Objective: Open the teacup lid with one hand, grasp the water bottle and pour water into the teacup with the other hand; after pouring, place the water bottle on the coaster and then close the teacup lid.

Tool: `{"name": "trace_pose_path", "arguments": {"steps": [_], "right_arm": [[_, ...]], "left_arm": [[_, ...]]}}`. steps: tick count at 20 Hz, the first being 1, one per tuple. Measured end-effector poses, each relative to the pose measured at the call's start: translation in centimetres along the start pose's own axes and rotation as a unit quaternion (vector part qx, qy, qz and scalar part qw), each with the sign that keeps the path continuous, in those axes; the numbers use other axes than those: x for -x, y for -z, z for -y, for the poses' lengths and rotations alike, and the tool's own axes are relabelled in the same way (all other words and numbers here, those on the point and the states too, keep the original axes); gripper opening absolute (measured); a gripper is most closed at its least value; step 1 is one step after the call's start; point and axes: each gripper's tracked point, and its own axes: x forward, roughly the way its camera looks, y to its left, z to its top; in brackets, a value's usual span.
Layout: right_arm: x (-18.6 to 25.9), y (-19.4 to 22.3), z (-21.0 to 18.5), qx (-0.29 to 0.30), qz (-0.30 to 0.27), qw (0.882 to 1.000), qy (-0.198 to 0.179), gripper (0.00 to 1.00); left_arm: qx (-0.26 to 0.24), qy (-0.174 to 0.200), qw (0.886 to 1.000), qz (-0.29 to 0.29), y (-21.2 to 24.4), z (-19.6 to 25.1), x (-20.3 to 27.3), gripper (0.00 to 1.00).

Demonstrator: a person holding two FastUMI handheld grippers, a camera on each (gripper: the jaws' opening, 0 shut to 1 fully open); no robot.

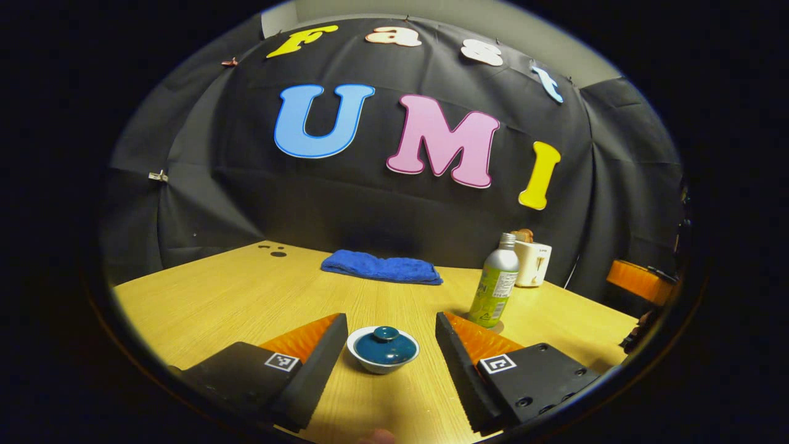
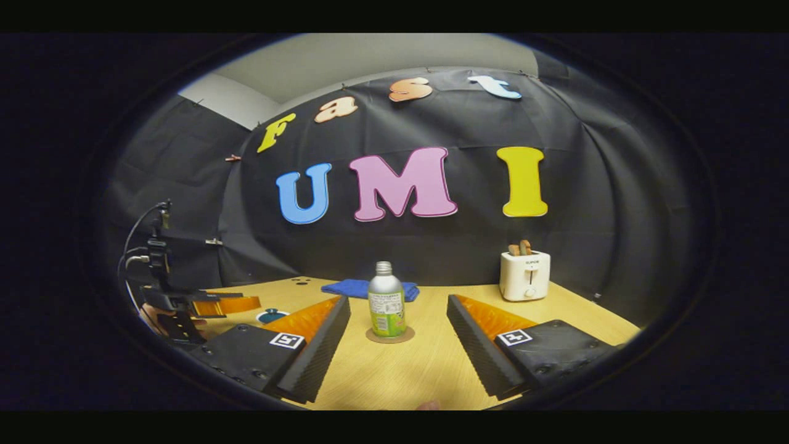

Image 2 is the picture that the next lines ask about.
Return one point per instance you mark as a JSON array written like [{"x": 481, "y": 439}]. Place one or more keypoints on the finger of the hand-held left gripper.
[
  {"x": 228, "y": 305},
  {"x": 225, "y": 295}
]

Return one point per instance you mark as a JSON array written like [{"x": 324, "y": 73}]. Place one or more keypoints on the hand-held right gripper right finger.
[{"x": 478, "y": 351}]

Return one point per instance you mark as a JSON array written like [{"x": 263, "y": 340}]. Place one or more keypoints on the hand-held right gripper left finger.
[{"x": 320, "y": 354}]

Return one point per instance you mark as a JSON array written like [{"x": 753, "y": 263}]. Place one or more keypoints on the green teacup lid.
[{"x": 271, "y": 316}]

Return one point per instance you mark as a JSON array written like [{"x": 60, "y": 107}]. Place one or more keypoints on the round brown coaster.
[{"x": 409, "y": 336}]

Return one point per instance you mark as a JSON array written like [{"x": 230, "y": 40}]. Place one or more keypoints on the silver water bottle green label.
[{"x": 386, "y": 302}]

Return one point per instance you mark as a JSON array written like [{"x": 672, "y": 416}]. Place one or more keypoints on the blue cloth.
[{"x": 345, "y": 288}]

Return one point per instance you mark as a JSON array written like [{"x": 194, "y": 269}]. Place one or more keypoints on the white toaster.
[{"x": 525, "y": 277}]

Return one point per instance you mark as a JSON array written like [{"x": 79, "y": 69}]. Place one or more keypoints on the black backdrop cloth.
[{"x": 431, "y": 246}]

